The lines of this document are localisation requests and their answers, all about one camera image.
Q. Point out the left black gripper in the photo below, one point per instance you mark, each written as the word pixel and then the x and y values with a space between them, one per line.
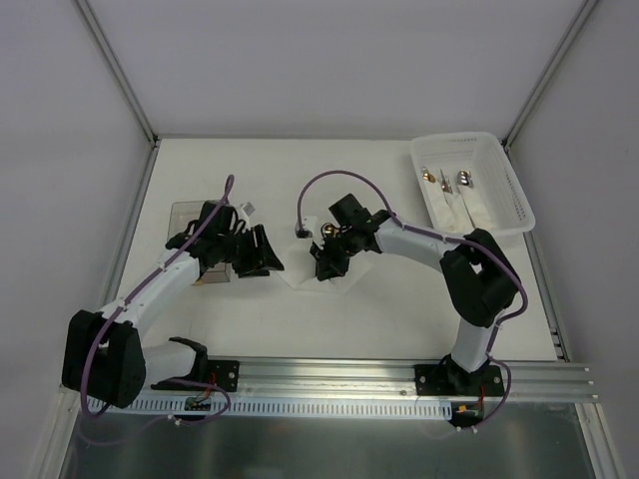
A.
pixel 245 251

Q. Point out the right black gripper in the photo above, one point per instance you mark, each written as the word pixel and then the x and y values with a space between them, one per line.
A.
pixel 329 254

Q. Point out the white paper napkin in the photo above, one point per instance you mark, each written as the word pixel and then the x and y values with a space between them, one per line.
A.
pixel 299 273

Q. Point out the gold spoon green handle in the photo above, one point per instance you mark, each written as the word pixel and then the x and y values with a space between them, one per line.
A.
pixel 329 230

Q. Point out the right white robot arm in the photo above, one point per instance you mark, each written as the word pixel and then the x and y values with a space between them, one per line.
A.
pixel 480 280

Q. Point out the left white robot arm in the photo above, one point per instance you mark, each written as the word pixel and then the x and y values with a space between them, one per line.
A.
pixel 104 356

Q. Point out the smoky transparent plastic box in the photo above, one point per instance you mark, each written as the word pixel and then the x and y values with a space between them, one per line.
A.
pixel 181 214

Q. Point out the white plastic basket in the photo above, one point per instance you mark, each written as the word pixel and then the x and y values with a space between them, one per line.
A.
pixel 493 176

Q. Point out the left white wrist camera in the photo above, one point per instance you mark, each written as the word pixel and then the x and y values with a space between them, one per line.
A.
pixel 245 211

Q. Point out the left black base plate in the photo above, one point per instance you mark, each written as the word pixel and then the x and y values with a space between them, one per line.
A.
pixel 223 373

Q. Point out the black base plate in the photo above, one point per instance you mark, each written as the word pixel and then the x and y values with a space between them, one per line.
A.
pixel 444 379
pixel 223 373

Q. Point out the white slotted cable duct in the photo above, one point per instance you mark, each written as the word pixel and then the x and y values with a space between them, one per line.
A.
pixel 156 404

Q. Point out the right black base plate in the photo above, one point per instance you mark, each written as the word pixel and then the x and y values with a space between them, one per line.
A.
pixel 444 379

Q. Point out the aluminium mounting rail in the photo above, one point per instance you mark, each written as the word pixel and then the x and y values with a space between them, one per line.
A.
pixel 525 381

